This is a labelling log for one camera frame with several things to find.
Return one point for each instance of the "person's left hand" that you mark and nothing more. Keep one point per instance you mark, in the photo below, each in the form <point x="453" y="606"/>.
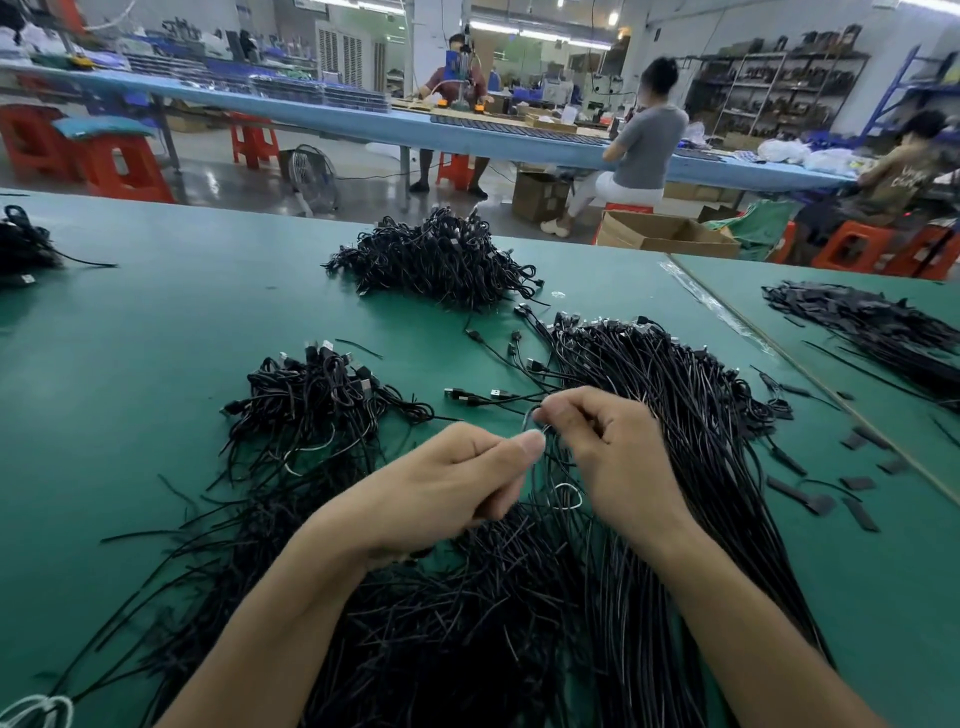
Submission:
<point x="420" y="495"/>

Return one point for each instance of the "person's right hand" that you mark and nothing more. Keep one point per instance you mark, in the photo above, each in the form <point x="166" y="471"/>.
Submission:
<point x="623" y="465"/>

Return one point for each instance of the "person's left forearm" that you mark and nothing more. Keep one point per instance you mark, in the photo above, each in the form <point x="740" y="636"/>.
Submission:
<point x="270" y="645"/>

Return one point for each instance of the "person's right forearm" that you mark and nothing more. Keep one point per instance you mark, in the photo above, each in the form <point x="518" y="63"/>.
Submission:
<point x="758" y="645"/>

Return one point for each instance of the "open cardboard box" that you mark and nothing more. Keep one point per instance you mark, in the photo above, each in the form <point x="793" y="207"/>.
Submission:
<point x="668" y="236"/>

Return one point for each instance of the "scattered dark tie pieces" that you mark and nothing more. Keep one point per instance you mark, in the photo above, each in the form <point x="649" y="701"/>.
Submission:
<point x="855" y="515"/>

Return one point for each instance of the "green bag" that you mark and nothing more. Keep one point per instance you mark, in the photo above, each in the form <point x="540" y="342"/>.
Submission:
<point x="762" y="228"/>

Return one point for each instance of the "small cardboard box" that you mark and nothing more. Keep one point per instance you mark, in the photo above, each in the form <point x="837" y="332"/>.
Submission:
<point x="542" y="198"/>

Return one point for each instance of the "red plastic stool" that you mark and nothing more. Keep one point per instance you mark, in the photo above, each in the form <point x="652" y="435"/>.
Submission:
<point x="30" y="143"/>
<point x="855" y="248"/>
<point x="254" y="143"/>
<point x="455" y="171"/>

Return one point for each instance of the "grey floor fan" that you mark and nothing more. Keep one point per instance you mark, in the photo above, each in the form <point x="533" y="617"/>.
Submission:
<point x="311" y="180"/>

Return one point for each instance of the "pile of white bags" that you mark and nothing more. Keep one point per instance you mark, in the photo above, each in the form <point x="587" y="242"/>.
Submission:
<point x="807" y="156"/>

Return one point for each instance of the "long blue workbench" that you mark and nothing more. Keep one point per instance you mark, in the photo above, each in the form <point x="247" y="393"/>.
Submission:
<point x="413" y="128"/>

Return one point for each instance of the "metal storage shelf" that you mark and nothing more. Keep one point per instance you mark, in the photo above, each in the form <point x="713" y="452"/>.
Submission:
<point x="780" y="83"/>

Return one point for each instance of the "red stool with blue seat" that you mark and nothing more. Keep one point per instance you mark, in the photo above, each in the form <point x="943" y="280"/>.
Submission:
<point x="120" y="162"/>

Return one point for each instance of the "white pillar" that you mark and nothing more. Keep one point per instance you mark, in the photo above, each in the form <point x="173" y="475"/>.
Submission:
<point x="438" y="45"/>

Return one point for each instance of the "blue metal rack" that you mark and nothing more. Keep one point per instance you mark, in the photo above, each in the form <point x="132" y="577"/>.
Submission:
<point x="908" y="90"/>

